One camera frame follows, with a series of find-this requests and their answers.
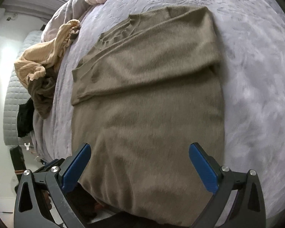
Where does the olive brown garment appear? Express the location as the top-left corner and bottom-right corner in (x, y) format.
(27, 70), (59, 120)

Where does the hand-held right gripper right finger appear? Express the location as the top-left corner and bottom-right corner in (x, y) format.
(189, 143), (266, 228)

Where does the lavender embossed bedspread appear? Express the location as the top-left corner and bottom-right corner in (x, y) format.
(33, 0), (285, 228)

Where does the black cloth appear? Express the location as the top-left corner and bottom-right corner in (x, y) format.
(17, 98), (35, 138)

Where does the black box with orange band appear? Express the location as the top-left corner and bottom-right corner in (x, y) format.
(9, 146), (27, 175)

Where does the cream ribbed sweater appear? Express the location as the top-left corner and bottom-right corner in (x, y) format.
(14, 20), (81, 87)

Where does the taupe knit sweater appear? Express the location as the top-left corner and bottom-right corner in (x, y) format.
(71, 6), (226, 227)

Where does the grey lilac blanket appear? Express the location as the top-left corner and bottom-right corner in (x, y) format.
(43, 0), (96, 44)

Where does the white quilted headboard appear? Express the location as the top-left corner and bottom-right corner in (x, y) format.
(4, 30), (44, 146)

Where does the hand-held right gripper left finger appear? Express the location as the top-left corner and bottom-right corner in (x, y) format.
(13, 143), (92, 228)

